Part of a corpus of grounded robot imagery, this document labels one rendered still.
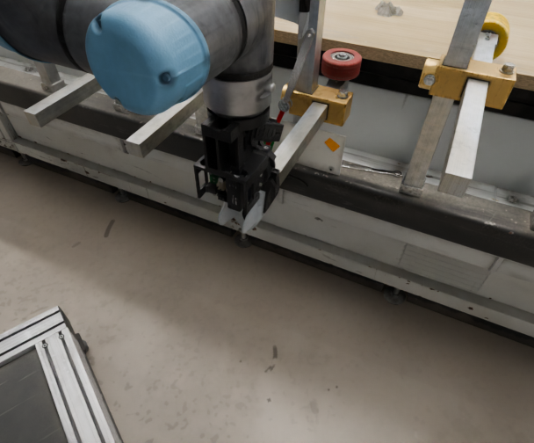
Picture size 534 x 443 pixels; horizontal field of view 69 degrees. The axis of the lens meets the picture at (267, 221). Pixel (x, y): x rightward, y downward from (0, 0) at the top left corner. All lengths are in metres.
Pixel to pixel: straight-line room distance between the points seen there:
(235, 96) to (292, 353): 1.08
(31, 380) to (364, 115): 1.11
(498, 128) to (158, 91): 0.84
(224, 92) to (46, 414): 0.99
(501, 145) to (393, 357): 0.76
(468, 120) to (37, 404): 1.15
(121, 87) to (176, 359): 1.17
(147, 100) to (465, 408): 1.31
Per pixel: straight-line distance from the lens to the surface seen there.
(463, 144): 0.56
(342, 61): 0.85
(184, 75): 0.30
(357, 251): 1.41
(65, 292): 1.68
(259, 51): 0.40
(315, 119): 0.74
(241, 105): 0.42
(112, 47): 0.30
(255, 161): 0.47
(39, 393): 1.25
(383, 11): 1.13
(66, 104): 0.93
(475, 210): 0.88
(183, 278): 1.57
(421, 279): 1.42
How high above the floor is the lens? 1.25
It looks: 46 degrees down
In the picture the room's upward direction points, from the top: straight up
